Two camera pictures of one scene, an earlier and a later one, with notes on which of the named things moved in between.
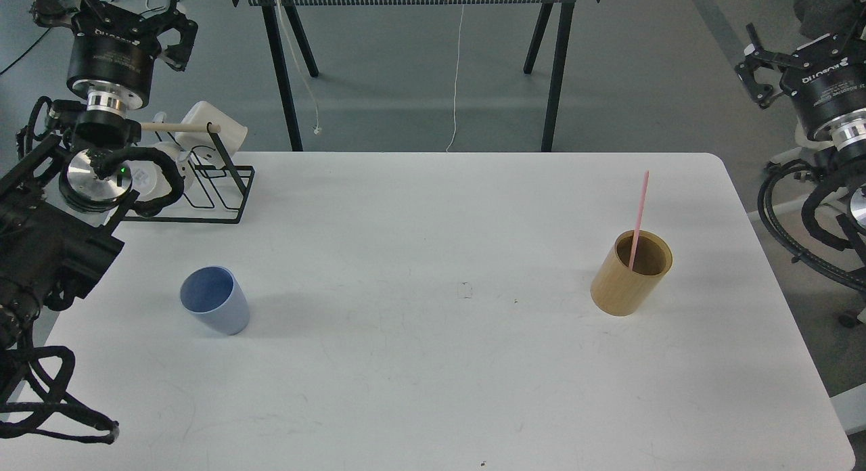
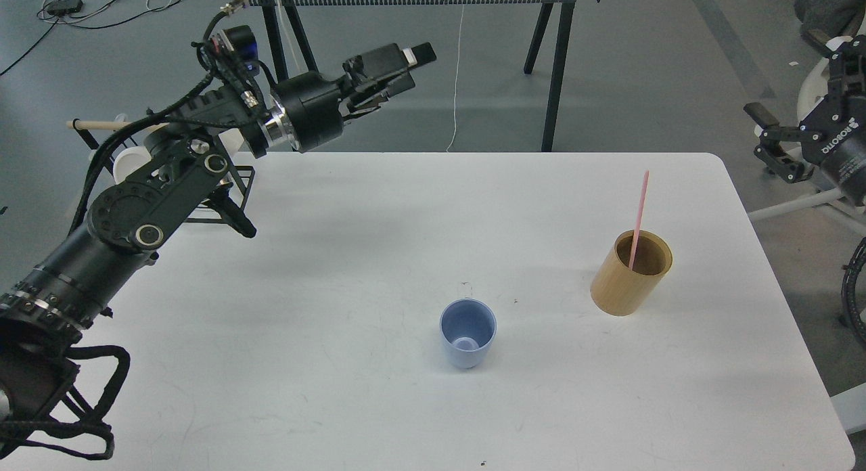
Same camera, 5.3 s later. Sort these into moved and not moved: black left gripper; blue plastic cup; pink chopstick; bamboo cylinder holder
Moved: blue plastic cup; black left gripper
Not moved: pink chopstick; bamboo cylinder holder
